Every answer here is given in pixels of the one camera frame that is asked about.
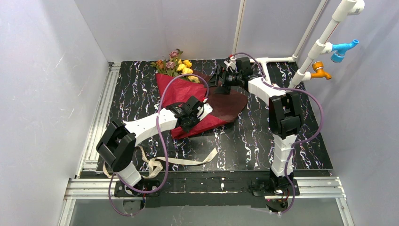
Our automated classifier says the red wrapping paper sheet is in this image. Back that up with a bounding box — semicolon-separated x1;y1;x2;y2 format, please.
156;70;249;140

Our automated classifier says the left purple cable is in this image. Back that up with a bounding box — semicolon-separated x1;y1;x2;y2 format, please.
108;74;210;217

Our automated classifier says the yellow fake flower bunch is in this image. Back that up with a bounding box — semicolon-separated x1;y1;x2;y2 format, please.
176;59;200;83

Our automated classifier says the orange plastic faucet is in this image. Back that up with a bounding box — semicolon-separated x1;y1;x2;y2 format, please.
311;61;332;80

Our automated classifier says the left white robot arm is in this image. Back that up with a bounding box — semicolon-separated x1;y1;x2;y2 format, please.
96;96;213;192

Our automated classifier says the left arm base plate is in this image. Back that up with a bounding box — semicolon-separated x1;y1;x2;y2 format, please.
113;180;160;197

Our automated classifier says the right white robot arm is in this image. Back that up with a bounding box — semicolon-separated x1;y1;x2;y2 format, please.
208;57;304;178

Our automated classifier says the white PVC pipe frame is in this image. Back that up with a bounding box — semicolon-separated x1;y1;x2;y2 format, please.
228;0;365;99

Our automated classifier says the pink fake flower bunch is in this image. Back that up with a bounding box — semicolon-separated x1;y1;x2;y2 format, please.
150;48;186;77

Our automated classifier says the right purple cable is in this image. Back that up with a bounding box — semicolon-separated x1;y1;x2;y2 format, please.
229;52;325;216

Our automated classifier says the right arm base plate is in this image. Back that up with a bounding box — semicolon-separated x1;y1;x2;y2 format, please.
249;177;300;213

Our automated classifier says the blue plastic faucet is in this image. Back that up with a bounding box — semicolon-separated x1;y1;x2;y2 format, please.
330;39;359;63

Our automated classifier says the purple cable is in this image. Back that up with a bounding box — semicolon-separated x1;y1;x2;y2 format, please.
108;74;210;217
229;52;325;216

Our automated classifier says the aluminium rail frame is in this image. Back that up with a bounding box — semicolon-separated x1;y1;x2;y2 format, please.
58;63;354;226

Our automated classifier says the beige ribbon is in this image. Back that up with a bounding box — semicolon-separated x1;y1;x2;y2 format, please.
103;145;219;179

